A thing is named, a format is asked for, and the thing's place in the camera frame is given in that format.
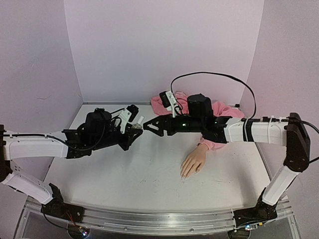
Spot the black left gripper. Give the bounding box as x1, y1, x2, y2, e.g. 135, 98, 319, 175
92, 120, 144, 151

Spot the clear nail polish bottle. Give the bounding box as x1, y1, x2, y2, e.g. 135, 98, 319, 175
131, 123, 143, 130

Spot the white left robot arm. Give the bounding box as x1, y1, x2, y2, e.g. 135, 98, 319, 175
0, 105, 144, 218

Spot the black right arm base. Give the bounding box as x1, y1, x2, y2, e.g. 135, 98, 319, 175
233, 188, 277, 229

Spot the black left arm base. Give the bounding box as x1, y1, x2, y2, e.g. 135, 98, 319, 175
41, 183, 84, 223

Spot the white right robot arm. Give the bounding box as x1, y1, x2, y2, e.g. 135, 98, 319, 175
150, 92, 306, 209

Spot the mannequin hand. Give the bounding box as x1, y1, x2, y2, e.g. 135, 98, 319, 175
180, 144, 208, 179

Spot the pink sweatshirt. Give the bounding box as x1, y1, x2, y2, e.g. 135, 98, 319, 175
151, 91, 245, 150

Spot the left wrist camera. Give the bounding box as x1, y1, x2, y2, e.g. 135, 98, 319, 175
118, 105, 139, 134

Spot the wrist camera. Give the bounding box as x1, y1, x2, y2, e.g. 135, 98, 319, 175
159, 91, 179, 118
118, 105, 139, 134

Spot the black left camera cable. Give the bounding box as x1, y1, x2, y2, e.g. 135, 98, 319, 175
107, 109, 124, 130

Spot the black camera cable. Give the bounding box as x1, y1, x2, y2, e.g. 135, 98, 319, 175
107, 109, 124, 130
170, 71, 257, 119

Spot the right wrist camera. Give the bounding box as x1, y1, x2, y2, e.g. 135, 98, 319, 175
159, 91, 179, 118

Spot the aluminium front rail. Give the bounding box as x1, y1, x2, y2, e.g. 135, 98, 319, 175
27, 200, 293, 236

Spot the black right camera cable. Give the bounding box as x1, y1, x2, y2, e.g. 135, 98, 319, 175
170, 71, 257, 119

